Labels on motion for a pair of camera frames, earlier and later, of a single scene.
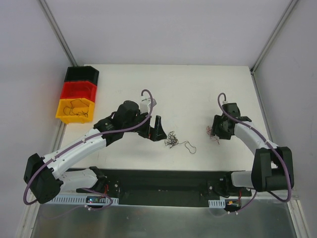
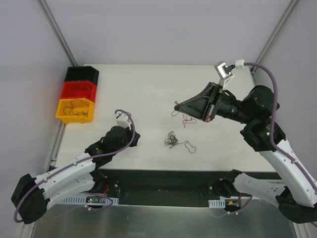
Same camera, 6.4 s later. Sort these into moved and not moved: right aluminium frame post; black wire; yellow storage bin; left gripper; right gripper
Moved: right gripper; left gripper
Not moved: right aluminium frame post; yellow storage bin; black wire
